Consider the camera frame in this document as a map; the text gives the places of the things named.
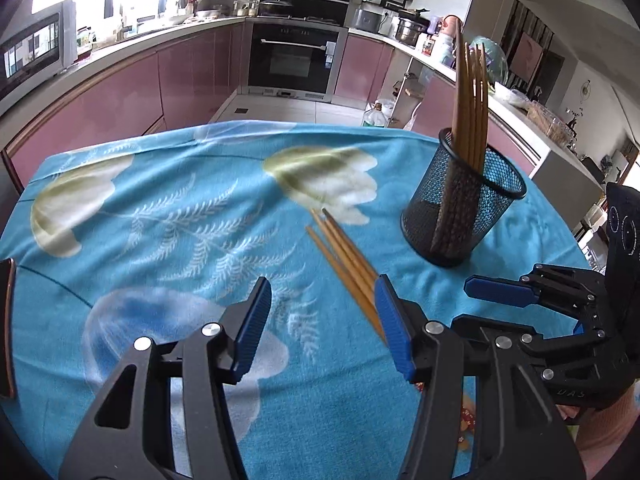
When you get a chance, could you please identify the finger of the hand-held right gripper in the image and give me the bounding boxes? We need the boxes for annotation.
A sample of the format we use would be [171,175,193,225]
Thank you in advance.
[450,312,576,381]
[464,264,601,312]

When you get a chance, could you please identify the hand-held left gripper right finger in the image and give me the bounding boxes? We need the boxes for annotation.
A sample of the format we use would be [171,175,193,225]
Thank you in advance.
[374,274,586,480]

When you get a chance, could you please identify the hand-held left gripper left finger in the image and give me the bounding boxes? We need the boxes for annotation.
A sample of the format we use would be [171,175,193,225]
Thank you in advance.
[59,276,273,480]

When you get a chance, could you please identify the black mesh holder cup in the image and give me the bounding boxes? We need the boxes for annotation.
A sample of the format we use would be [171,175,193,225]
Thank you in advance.
[401,127,528,268]

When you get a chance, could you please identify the person's right forearm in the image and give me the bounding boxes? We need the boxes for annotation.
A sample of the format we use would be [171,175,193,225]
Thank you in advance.
[575,385,640,480]

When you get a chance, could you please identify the blue floral tablecloth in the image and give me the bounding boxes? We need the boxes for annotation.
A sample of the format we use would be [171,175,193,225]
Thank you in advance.
[0,120,591,480]

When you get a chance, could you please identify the clear plastic food box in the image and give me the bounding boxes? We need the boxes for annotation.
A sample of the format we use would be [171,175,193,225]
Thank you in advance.
[527,101,576,143]

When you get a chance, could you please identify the white bowl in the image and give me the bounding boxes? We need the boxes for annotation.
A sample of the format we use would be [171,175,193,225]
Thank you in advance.
[492,82,531,108]

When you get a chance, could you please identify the cooking oil bottle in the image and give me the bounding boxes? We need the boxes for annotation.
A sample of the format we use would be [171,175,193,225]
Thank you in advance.
[362,102,388,128]

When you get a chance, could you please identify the green mesh food cover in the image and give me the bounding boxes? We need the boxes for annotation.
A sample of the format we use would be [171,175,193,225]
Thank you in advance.
[470,35,508,86]

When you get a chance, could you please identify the dark board with brown edge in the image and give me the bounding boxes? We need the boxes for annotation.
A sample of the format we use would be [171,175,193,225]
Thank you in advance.
[0,258,17,400]

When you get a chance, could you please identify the pink base cabinets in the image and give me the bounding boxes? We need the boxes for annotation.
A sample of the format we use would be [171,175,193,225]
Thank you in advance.
[2,22,248,186]
[332,35,541,181]

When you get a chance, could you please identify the built-in black oven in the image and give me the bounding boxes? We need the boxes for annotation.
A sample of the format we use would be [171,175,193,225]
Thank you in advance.
[247,22,341,96]

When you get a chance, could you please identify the steel steamer pot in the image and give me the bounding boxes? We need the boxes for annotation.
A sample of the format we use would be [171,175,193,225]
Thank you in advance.
[395,17,428,46]

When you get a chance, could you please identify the black wok with lid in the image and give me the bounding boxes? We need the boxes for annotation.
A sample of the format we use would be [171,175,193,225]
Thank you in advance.
[257,0,296,17]

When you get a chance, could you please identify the black range hood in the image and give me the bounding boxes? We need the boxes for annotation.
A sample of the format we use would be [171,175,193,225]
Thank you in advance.
[260,0,353,26]

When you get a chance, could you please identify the white microwave oven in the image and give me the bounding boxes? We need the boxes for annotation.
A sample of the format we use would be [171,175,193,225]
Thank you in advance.
[0,0,78,106]

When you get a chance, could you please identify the framed wall painting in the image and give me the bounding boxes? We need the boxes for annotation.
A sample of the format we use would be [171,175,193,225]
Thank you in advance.
[512,30,546,81]

